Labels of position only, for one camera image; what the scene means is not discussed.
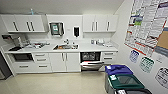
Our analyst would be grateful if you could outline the stainless steel dishwasher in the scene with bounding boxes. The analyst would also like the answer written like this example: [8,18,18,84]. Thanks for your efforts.
[79,51,105,72]

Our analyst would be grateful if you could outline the silver dishwasher handle bar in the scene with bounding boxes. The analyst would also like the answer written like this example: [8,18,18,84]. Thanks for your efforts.
[80,65,103,71]

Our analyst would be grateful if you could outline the blue dish soap bottle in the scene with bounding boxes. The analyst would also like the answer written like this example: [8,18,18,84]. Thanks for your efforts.
[90,38,96,46]

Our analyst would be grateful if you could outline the black soap dispenser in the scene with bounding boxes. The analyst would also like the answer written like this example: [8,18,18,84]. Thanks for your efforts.
[73,25,81,38]

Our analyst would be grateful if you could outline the chrome faucet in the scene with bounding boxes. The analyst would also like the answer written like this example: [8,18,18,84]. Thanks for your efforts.
[62,38,72,46]

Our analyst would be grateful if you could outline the stainless steel sink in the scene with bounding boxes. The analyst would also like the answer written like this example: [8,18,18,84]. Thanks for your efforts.
[52,43,80,51]

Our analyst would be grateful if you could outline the white base cabinet doors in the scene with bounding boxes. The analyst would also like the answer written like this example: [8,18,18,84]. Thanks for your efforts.
[48,52,82,73]

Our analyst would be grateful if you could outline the white drawer stack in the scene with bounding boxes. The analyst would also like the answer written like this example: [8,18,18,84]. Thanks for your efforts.
[31,52,53,73]
[100,50,119,67]

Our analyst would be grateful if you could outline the steel paper towel dispenser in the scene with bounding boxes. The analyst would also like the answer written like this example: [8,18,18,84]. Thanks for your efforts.
[48,21,65,37]

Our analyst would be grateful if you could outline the blue lidded bin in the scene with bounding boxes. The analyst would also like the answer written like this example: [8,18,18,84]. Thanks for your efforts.
[104,64,135,81]

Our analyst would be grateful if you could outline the tall pale blue bottle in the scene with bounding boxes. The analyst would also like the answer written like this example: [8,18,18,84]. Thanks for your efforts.
[30,8,36,16]

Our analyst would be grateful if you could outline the built-in black microwave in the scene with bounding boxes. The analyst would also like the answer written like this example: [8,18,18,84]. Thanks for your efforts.
[9,52,35,63]

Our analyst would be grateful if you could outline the black coffee machine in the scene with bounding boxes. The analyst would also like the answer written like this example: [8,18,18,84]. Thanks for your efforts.
[1,33,26,52]

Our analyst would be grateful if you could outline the stainless steel refrigerator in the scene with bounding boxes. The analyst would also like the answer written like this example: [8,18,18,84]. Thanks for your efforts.
[0,49,13,81]

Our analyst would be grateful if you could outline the white wall cabinet door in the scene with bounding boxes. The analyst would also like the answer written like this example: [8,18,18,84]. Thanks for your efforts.
[82,14,96,33]
[94,14,108,33]
[105,14,120,33]

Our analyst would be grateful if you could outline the wire dish rack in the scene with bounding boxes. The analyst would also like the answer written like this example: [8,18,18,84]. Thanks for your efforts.
[29,40,52,50]

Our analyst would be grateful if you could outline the round recycling wall sign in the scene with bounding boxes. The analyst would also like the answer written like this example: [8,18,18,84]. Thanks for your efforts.
[138,56,155,74]
[128,49,141,64]
[154,66,168,90]

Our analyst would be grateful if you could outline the white wall cabinet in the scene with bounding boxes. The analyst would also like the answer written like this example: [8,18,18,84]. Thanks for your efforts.
[0,13,46,34]

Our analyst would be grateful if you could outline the wall poster board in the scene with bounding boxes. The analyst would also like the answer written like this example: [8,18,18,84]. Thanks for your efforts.
[123,0,168,58]

